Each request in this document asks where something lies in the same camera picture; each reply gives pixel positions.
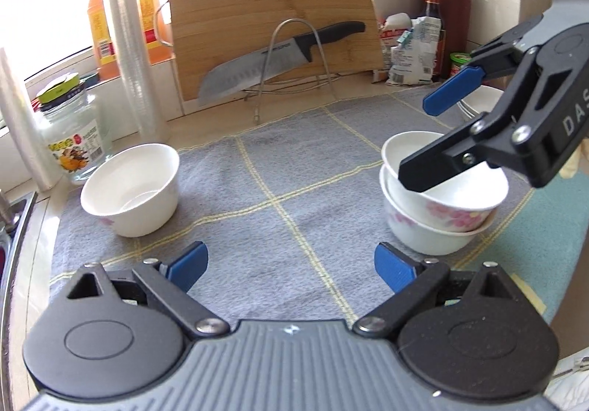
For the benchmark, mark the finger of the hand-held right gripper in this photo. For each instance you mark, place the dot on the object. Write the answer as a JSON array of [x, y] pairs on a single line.
[[432, 169], [451, 91]]

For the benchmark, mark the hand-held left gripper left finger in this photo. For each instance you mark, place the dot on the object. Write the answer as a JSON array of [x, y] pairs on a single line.
[[188, 266]]

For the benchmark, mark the yellow paper note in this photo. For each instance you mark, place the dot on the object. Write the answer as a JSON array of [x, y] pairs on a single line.
[[529, 293]]

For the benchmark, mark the glass jar with green lid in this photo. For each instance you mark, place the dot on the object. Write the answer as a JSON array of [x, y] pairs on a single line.
[[76, 135]]

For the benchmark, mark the metal faucet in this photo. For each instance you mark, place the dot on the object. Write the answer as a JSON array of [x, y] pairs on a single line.
[[7, 213]]

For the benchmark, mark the orange oil jug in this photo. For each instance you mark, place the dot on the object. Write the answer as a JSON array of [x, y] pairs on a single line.
[[101, 24]]

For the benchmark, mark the dark sauce bottle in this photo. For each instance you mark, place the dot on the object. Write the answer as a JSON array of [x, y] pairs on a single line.
[[432, 11]]

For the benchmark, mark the grey checked cloth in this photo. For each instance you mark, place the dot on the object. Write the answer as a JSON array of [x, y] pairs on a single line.
[[285, 162]]

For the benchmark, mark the white printed food bag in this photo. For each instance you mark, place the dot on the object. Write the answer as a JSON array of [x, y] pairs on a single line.
[[416, 57]]

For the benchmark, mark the metal tool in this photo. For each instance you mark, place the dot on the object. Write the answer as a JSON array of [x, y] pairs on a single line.
[[575, 367]]

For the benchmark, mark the dark red knife block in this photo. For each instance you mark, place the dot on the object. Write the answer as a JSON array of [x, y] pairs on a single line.
[[458, 24]]

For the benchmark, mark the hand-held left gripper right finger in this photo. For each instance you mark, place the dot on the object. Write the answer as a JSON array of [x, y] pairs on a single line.
[[393, 268]]

